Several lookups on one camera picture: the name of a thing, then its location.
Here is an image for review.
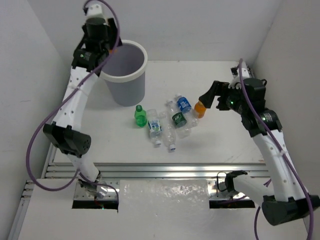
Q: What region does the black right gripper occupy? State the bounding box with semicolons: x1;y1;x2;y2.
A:
199;80;248;115

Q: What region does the orange juice bottle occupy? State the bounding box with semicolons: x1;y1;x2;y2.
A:
194;100;207;119
108;48;118;54

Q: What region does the clear bottle dark blue label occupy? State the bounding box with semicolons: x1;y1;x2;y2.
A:
175;93;192;114

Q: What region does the clear bottle dark green label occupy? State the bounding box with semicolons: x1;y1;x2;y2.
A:
165;99;199;139

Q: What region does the orange juice bottle front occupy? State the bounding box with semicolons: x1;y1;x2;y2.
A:
108;48;118;54

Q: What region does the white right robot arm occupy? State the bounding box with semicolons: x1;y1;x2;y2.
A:
199;78;320;226

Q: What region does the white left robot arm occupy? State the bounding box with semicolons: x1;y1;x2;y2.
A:
43;17;122;199

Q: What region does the grey bin with white rim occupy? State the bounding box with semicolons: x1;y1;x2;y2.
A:
100;40;148;107

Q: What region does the clear unlabelled bottle blue cap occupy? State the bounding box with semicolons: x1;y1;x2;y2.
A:
158;111;177;152

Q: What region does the clear bottle green white label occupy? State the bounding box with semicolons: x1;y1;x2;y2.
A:
146;109;162;147

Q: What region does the green plastic bottle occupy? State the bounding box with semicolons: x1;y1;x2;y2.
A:
134;105;147;127

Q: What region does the white front cover panel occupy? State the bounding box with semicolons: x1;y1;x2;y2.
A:
118;179;209;213

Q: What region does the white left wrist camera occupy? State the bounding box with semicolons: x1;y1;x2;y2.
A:
83;3;104;19

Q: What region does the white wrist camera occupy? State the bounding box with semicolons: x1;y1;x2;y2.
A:
228;64;251;90
83;3;104;19

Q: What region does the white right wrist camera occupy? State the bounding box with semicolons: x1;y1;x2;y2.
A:
228;64;251;90

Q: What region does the aluminium left side rail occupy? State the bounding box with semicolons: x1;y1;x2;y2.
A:
40;144;57;179

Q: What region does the aluminium front rail frame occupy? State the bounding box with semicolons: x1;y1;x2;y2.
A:
19;162;298;208

